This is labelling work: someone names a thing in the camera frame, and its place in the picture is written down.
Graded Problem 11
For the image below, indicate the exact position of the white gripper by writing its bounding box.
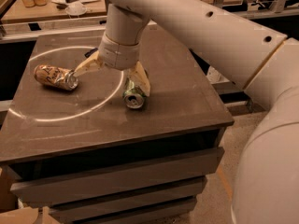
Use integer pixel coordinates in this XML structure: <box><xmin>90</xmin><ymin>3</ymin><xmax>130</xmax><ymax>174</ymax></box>
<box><xmin>74</xmin><ymin>34</ymin><xmax>150</xmax><ymax>96</ymax></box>

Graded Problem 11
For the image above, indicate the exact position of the green soda can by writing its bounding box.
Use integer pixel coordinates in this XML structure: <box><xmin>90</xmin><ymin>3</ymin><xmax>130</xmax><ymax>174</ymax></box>
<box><xmin>122</xmin><ymin>78</ymin><xmax>146</xmax><ymax>109</ymax></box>

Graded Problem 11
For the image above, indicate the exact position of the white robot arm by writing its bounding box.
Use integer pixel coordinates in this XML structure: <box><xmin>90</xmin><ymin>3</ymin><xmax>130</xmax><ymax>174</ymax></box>
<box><xmin>81</xmin><ymin>0</ymin><xmax>299</xmax><ymax>224</ymax></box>

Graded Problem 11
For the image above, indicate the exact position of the orange soda can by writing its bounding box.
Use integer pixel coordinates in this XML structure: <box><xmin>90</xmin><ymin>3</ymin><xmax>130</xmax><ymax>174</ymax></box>
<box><xmin>34</xmin><ymin>64</ymin><xmax>78</xmax><ymax>91</ymax></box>

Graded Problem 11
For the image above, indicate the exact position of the dark blue snack packet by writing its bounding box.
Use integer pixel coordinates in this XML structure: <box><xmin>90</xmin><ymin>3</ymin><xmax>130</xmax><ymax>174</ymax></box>
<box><xmin>84</xmin><ymin>48</ymin><xmax>98</xmax><ymax>58</ymax></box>

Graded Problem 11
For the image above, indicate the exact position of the grey drawer cabinet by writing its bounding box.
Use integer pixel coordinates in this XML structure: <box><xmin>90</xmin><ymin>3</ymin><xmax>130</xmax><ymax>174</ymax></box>
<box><xmin>0</xmin><ymin>25</ymin><xmax>233</xmax><ymax>224</ymax></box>

